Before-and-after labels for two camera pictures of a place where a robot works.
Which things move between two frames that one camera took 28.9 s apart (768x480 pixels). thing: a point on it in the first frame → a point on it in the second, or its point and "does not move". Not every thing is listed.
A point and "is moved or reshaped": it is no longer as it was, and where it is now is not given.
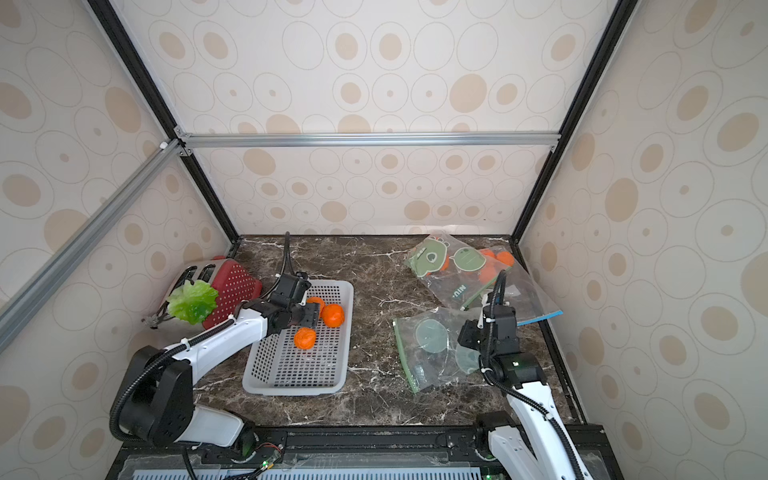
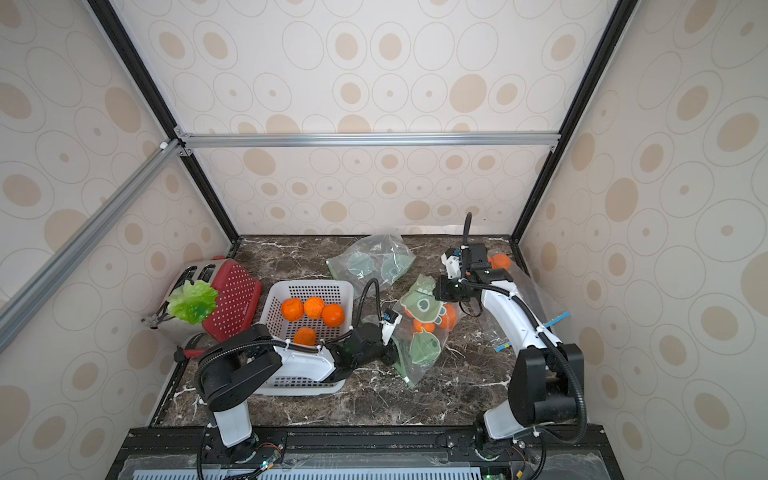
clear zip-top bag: x=430 y=347 → x=384 y=257
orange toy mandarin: x=304 y=338 → x=332 y=315
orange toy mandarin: x=333 y=315 is moved or reshaped
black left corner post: x=140 y=70 does not move
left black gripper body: x=304 y=313 → x=388 y=353
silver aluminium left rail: x=43 y=283 does not move
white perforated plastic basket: x=276 y=367 does not move
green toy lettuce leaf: x=193 y=301 does not move
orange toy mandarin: x=317 y=299 is moved or reshaped
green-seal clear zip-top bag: x=457 y=270 → x=427 y=325
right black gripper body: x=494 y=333 → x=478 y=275
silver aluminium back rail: x=187 y=141 does not move
